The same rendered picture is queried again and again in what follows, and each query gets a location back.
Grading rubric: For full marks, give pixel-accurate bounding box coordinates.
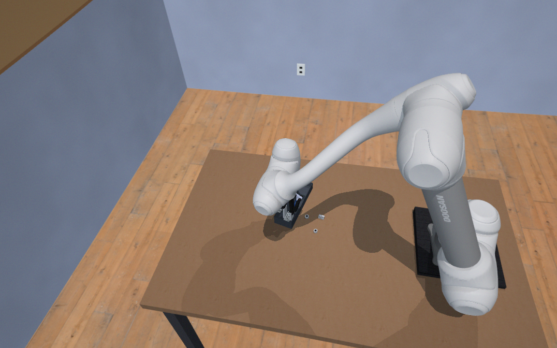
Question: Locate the dark grey rack of bins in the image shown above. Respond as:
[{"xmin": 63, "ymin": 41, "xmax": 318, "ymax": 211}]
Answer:
[{"xmin": 274, "ymin": 183, "xmax": 313, "ymax": 229}]

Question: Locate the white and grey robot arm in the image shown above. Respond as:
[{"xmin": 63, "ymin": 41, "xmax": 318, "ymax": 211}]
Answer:
[{"xmin": 253, "ymin": 73, "xmax": 501, "ymax": 316}]

